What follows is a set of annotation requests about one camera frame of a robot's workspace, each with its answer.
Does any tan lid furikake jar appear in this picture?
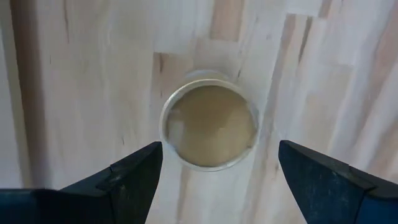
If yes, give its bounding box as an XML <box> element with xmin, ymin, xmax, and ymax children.
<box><xmin>159</xmin><ymin>70</ymin><xmax>260</xmax><ymax>172</ymax></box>

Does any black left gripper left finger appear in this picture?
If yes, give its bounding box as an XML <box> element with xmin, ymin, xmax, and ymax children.
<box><xmin>0</xmin><ymin>141</ymin><xmax>164</xmax><ymax>224</ymax></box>

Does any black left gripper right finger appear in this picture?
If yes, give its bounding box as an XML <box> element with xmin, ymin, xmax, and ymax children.
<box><xmin>278</xmin><ymin>139</ymin><xmax>398</xmax><ymax>224</ymax></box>

